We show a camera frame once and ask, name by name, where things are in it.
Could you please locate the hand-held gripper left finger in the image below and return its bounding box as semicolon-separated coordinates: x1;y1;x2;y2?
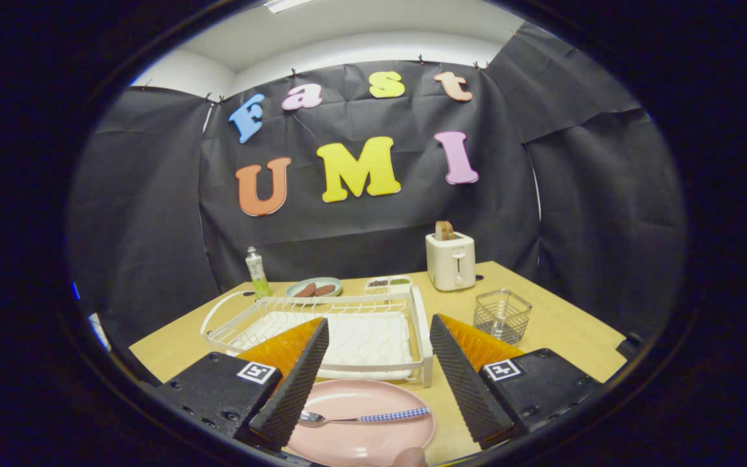
153;317;331;453

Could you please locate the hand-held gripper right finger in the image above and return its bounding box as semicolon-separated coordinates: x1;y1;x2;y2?
429;313;604;449

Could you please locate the metal wire basket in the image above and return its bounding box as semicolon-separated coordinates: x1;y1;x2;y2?
473;289;533;346

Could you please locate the blue checkered handle spoon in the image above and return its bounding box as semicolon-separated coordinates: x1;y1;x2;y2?
298;406;431;428

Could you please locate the white dish rack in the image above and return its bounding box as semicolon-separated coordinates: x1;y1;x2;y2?
200;284;434;389

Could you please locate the pink plate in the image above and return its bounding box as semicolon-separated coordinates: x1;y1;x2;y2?
286;379;437;467

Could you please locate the small green plate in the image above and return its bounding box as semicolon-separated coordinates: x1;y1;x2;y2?
285;277;343;300

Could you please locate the white divided condiment dish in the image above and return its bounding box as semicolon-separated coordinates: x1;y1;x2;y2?
364;276;413;296

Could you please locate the green squeeze bottle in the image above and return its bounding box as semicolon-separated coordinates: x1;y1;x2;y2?
245;246;272;299

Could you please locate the white toaster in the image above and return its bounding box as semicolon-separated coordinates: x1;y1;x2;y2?
425;232;477;292

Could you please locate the black chair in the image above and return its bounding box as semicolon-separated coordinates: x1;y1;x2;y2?
615;332;646;361

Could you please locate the ceiling light panel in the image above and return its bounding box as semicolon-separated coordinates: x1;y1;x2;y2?
263;0;316;14

